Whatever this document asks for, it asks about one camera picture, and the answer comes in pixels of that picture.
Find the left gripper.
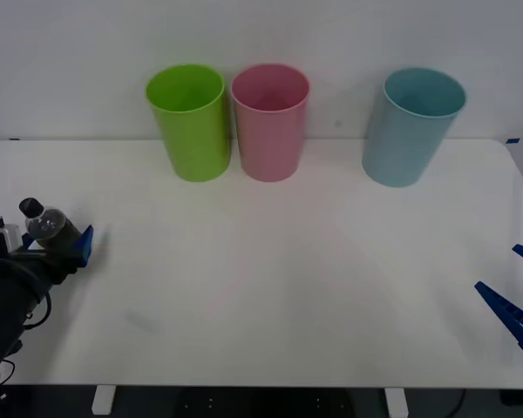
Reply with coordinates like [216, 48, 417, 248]
[9, 224, 96, 287]

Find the small dark plastic bottle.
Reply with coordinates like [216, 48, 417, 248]
[18, 197, 86, 254]

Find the white table leg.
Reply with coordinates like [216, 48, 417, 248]
[384, 387, 409, 415]
[91, 385, 116, 415]

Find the pale blue plastic bin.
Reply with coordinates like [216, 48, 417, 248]
[361, 65, 468, 189]

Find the green plastic bin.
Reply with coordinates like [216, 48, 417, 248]
[145, 64, 233, 183]

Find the pink plastic bin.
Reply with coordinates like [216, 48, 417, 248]
[229, 63, 311, 183]

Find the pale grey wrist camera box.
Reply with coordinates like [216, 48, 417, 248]
[0, 215, 23, 259]

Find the black camera cable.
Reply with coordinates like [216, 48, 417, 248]
[0, 257, 53, 330]

